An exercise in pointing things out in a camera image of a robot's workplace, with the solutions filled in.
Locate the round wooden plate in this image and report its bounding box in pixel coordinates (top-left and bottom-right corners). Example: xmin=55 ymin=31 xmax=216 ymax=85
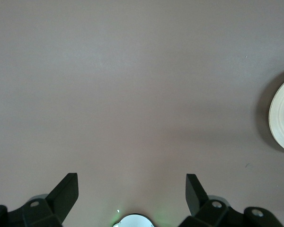
xmin=269 ymin=74 xmax=284 ymax=154

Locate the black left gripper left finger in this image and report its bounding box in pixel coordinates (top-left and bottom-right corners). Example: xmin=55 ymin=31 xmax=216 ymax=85
xmin=0 ymin=173 xmax=79 ymax=227

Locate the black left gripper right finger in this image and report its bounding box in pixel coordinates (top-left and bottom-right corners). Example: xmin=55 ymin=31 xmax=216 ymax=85
xmin=179 ymin=174 xmax=282 ymax=227

